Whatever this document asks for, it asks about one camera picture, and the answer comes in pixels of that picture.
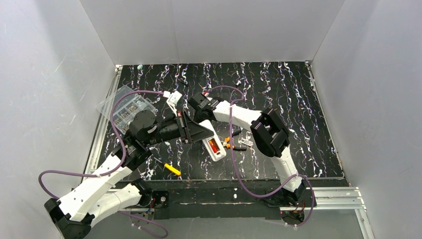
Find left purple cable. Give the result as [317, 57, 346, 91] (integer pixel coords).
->
[38, 90, 169, 239]

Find clear plastic screw box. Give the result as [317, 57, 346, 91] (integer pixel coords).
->
[96, 85, 158, 134]

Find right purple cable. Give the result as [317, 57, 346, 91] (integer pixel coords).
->
[206, 86, 316, 228]

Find aluminium frame rail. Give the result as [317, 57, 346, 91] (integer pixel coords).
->
[61, 64, 375, 239]

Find yellow handle screwdriver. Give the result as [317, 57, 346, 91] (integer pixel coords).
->
[154, 158, 182, 176]

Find yellow black pliers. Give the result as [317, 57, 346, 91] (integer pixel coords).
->
[221, 130, 247, 151]

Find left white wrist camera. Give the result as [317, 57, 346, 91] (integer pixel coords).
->
[163, 91, 182, 110]

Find purple cable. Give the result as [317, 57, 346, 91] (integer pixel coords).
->
[206, 86, 316, 228]
[38, 90, 169, 239]

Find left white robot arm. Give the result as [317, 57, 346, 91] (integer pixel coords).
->
[44, 110, 215, 239]

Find white remote control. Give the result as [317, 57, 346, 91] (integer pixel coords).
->
[200, 120, 226, 162]

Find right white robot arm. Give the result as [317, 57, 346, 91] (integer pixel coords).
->
[188, 93, 306, 204]

